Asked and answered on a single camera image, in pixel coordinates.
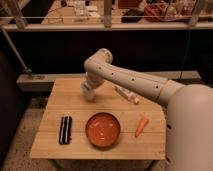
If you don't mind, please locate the red object on shelf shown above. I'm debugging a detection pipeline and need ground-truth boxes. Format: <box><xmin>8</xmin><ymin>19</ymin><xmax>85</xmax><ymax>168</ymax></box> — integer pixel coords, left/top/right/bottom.
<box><xmin>144</xmin><ymin>3</ymin><xmax>174</xmax><ymax>22</ymax></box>

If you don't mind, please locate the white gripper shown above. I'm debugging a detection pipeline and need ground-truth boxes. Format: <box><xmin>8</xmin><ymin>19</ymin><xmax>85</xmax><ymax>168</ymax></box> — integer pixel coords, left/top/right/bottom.
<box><xmin>81</xmin><ymin>75</ymin><xmax>100</xmax><ymax>93</ymax></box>

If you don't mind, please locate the black and white striped sponge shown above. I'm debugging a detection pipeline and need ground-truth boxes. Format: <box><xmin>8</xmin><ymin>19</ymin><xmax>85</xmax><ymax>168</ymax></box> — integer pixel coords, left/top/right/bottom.
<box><xmin>59</xmin><ymin>116</ymin><xmax>72</xmax><ymax>145</ymax></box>

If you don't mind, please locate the metal railing frame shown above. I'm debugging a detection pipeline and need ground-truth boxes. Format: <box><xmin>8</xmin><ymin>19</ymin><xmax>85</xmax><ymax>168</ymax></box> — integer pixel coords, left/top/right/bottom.
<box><xmin>0</xmin><ymin>0</ymin><xmax>213</xmax><ymax>81</ymax></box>

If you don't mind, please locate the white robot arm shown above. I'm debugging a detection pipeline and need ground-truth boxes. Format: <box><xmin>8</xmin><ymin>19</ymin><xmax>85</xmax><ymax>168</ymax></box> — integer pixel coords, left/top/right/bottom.
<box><xmin>84</xmin><ymin>48</ymin><xmax>213</xmax><ymax>171</ymax></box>

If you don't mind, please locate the black object on shelf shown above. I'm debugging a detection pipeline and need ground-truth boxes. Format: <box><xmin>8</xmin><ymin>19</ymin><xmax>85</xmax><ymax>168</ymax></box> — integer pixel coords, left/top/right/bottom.
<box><xmin>121</xmin><ymin>9</ymin><xmax>144</xmax><ymax>23</ymax></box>

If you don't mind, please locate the orange plate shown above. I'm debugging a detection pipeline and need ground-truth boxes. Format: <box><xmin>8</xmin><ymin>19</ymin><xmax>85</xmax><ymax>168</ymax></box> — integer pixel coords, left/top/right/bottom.
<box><xmin>85</xmin><ymin>112</ymin><xmax>121</xmax><ymax>148</ymax></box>

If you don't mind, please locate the white ceramic cup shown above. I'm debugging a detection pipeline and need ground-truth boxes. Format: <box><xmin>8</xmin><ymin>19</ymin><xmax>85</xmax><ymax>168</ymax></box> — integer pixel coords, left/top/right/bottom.
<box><xmin>82</xmin><ymin>88</ymin><xmax>95</xmax><ymax>101</ymax></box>

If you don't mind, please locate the orange toy carrot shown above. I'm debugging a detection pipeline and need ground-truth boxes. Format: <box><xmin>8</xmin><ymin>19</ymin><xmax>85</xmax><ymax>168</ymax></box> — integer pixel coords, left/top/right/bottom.
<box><xmin>135</xmin><ymin>115</ymin><xmax>149</xmax><ymax>137</ymax></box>

